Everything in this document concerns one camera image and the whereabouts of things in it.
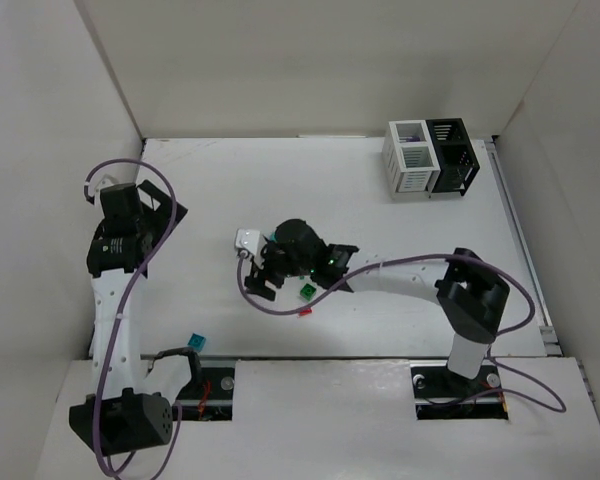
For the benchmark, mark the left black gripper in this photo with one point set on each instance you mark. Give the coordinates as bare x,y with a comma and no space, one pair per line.
156,206

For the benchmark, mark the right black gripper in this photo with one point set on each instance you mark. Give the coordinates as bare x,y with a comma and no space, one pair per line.
263,273

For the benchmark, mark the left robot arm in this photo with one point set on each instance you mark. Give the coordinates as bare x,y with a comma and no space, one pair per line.
131,405

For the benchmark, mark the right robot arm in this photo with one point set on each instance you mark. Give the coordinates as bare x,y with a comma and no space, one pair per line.
471,294

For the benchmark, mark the green square lego lower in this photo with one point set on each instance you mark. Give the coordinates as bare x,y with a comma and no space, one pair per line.
307,292

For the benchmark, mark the teal square lego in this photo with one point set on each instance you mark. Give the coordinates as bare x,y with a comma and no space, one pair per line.
197,342

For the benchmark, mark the white slotted container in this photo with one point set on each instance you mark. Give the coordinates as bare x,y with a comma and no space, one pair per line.
411,167

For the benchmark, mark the black slotted container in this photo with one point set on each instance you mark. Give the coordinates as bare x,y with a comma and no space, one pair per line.
458,164

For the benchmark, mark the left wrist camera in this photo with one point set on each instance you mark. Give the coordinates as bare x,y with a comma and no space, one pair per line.
92,189

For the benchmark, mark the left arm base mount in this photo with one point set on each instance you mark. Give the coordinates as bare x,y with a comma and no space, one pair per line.
206,386

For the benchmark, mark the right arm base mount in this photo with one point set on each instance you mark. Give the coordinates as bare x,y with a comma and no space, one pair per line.
440,394

